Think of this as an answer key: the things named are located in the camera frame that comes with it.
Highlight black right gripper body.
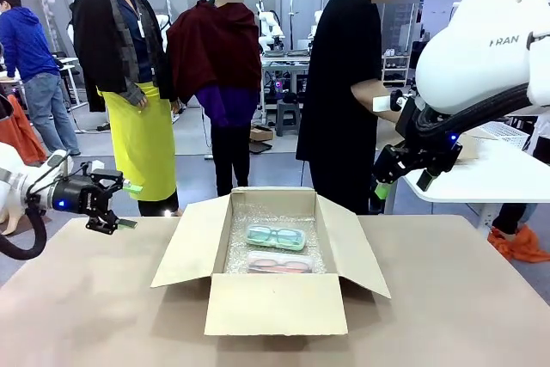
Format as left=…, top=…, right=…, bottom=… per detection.
left=403, top=132, right=464, bottom=175

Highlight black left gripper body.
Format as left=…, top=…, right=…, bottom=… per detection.
left=50, top=176, right=98, bottom=216

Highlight mint green glasses case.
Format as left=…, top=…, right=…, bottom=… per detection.
left=245, top=224, right=307, bottom=252

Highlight pink clear glasses case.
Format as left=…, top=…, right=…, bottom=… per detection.
left=247, top=250, right=315, bottom=275

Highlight person's bare forearm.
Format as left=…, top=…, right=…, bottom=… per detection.
left=350, top=78, right=405, bottom=125

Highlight teal framed glasses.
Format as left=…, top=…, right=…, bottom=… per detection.
left=254, top=228, right=298, bottom=248

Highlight red framed glasses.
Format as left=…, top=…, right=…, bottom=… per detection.
left=252, top=257, right=311, bottom=273

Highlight mannequin black jacket yellow skirt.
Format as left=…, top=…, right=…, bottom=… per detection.
left=68, top=0, right=180, bottom=216

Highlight white table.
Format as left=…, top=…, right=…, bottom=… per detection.
left=403, top=125, right=550, bottom=230

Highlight white plastic basket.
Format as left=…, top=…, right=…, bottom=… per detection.
left=480, top=120, right=532, bottom=151

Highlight orange cloth on chair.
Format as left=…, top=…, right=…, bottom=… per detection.
left=6, top=94, right=48, bottom=166

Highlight white shoe shelf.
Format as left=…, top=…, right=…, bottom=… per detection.
left=381, top=53, right=410, bottom=88

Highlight person in black t-shirt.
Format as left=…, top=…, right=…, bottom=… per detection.
left=295, top=0, right=435, bottom=216

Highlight grey stool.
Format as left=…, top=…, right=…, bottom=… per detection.
left=274, top=99, right=303, bottom=137

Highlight orange cloth on floor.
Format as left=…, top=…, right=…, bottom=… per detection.
left=487, top=223, right=550, bottom=264

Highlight white desk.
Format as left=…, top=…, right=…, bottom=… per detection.
left=0, top=55, right=83, bottom=111

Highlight clear bubble wrap sheet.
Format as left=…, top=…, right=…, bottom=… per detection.
left=222, top=201, right=327, bottom=276

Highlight small cardboard box on floor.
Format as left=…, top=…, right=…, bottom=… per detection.
left=250, top=125, right=275, bottom=143

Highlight person in blue jacket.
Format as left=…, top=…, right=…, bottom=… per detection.
left=0, top=0, right=82, bottom=157

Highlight mannequin in maroon hoodie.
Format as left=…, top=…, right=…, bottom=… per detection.
left=165, top=0, right=263, bottom=199

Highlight open brown cardboard box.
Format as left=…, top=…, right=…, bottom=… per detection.
left=150, top=186, right=393, bottom=338

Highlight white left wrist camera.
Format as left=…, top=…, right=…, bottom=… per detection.
left=79, top=159, right=107, bottom=177

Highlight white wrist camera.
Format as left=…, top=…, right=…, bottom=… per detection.
left=79, top=159, right=107, bottom=177
left=371, top=89, right=407, bottom=113

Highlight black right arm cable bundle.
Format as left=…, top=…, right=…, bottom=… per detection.
left=414, top=81, right=550, bottom=141

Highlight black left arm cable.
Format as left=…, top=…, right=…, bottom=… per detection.
left=0, top=194, right=48, bottom=261

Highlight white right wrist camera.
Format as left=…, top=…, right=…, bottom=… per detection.
left=371, top=89, right=407, bottom=113

